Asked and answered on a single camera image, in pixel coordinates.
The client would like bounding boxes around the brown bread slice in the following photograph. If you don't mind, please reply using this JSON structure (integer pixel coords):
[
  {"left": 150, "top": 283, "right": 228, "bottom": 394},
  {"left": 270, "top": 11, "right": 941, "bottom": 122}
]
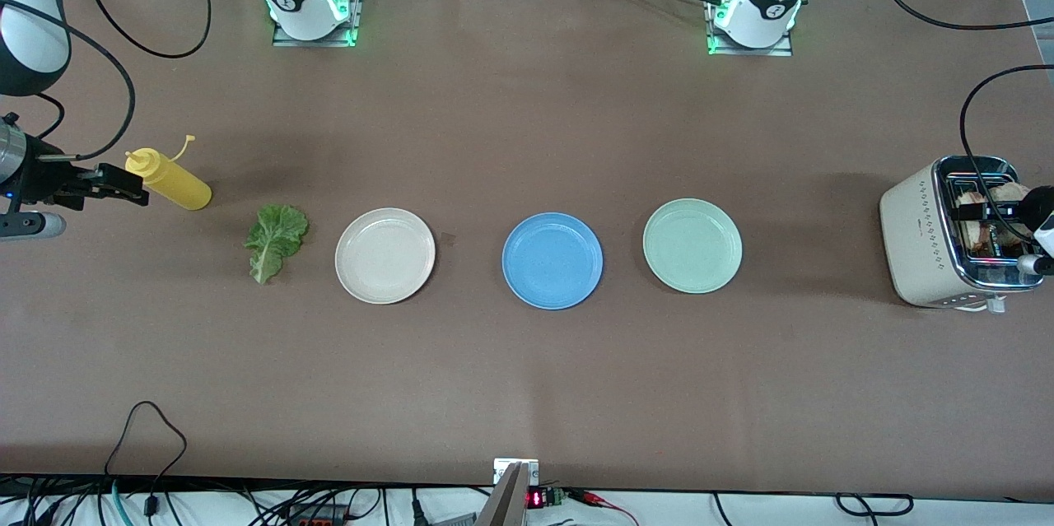
[
  {"left": 988, "top": 183, "right": 1035, "bottom": 249},
  {"left": 957, "top": 190, "right": 994, "bottom": 254}
]

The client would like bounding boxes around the yellow squeeze bottle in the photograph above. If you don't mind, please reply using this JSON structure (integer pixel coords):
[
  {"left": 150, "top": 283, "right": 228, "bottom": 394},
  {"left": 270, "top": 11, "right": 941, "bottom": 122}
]
[{"left": 125, "top": 135, "right": 213, "bottom": 212}]

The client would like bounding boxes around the green lettuce leaf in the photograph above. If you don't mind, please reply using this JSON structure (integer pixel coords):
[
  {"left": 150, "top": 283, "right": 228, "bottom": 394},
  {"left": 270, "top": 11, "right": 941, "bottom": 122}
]
[{"left": 244, "top": 204, "right": 310, "bottom": 286}]

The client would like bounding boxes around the beige round plate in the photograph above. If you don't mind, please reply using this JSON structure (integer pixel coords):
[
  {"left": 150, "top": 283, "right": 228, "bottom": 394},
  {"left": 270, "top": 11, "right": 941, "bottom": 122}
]
[{"left": 334, "top": 207, "right": 436, "bottom": 305}]

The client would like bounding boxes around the light green round plate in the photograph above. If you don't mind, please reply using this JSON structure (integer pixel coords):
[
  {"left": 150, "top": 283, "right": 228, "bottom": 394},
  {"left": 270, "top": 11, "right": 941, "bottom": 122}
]
[{"left": 642, "top": 198, "right": 744, "bottom": 295}]

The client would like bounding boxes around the blue round plate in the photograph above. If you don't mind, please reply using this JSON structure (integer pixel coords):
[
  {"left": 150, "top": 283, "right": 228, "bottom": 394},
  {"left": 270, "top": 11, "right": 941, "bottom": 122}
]
[{"left": 501, "top": 212, "right": 604, "bottom": 311}]

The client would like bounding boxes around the beige chrome toaster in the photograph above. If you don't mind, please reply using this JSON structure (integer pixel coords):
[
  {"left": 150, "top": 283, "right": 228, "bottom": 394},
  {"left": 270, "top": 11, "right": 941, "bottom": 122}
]
[{"left": 879, "top": 155, "right": 1047, "bottom": 314}]

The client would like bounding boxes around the red clip lead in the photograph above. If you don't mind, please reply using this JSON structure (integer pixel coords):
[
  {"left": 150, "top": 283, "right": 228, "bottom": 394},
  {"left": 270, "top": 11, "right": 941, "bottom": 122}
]
[{"left": 568, "top": 489, "right": 639, "bottom": 526}]

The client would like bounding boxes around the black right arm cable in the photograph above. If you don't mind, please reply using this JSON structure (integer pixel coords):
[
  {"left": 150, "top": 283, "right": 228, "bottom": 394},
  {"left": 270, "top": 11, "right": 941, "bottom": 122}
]
[{"left": 0, "top": 0, "right": 213, "bottom": 162}]

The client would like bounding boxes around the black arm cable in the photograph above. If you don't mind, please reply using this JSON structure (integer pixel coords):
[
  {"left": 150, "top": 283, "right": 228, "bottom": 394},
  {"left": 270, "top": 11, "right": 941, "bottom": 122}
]
[
  {"left": 0, "top": 0, "right": 213, "bottom": 162},
  {"left": 865, "top": 0, "right": 1054, "bottom": 244}
]

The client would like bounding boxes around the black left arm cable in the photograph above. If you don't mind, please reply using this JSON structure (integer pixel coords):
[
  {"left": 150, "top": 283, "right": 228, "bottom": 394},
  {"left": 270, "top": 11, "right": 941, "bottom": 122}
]
[{"left": 865, "top": 0, "right": 1054, "bottom": 244}]

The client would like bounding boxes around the thin black looped cable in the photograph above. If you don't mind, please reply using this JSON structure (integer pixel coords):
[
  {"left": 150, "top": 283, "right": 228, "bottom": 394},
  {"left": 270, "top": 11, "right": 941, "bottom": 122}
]
[{"left": 103, "top": 400, "right": 189, "bottom": 502}]

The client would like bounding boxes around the black coiled cable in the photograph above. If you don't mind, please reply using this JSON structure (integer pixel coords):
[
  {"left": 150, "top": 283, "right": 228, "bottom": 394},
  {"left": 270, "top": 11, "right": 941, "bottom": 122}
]
[{"left": 835, "top": 492, "right": 916, "bottom": 518}]

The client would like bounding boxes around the teal cable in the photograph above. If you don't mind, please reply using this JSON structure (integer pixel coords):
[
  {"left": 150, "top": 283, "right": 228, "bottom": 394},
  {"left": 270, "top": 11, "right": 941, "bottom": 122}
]
[{"left": 110, "top": 479, "right": 134, "bottom": 526}]

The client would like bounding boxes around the small white mount box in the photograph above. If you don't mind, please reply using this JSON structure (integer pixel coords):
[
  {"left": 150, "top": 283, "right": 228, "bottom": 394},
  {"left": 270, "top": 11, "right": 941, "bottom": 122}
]
[{"left": 493, "top": 458, "right": 540, "bottom": 486}]

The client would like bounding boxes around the grey metal bracket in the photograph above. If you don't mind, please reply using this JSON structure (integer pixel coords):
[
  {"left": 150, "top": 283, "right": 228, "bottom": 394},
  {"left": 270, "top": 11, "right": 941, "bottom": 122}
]
[{"left": 476, "top": 463, "right": 529, "bottom": 526}]

